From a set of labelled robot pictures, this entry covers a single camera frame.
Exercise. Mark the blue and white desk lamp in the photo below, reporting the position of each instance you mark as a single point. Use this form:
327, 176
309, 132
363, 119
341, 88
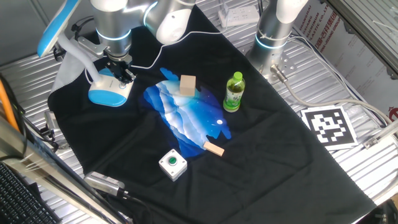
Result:
105, 96

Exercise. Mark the black cloth with blue print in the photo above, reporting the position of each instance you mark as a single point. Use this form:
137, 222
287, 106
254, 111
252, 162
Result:
264, 174

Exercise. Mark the flat wooden block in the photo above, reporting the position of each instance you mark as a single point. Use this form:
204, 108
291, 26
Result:
214, 148

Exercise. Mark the silver finned camera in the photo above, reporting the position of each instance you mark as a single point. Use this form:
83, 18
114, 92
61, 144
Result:
102, 183

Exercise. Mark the black white fiducial marker board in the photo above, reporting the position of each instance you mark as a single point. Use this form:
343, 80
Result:
329, 127

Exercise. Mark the white power strip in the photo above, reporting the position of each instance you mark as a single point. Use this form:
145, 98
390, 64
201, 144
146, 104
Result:
237, 15

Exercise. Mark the white box with green button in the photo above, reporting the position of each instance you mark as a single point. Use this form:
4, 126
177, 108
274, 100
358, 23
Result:
172, 166

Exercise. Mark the green tea bottle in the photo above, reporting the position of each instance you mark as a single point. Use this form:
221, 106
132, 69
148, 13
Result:
234, 93

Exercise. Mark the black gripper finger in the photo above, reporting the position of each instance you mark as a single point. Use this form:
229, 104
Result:
130, 76
121, 81

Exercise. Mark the aluminium frame beam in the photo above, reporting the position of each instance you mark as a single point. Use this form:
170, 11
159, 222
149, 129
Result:
367, 31

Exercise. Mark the plastic wrapped aluminium bar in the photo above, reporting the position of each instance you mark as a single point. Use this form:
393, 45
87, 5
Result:
46, 174

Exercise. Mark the metal table clamp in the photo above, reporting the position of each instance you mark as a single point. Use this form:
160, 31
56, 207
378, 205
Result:
51, 124

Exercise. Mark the wooden cube block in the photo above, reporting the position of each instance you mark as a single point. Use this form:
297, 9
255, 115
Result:
187, 85

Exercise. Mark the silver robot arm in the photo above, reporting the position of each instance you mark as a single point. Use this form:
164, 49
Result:
112, 25

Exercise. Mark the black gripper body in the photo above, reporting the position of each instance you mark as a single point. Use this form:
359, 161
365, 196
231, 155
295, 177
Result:
118, 66

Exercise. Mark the short aluminium profile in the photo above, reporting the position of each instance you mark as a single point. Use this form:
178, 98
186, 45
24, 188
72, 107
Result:
382, 133

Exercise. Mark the black keyboard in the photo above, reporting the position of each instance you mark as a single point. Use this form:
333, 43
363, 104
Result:
18, 199

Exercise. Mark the light grey cloth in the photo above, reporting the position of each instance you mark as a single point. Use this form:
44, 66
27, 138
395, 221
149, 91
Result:
70, 67

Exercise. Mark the white sheet with red print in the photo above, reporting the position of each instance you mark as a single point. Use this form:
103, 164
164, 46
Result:
351, 53

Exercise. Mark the wrist camera on silver bracket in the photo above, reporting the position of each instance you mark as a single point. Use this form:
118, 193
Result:
91, 46

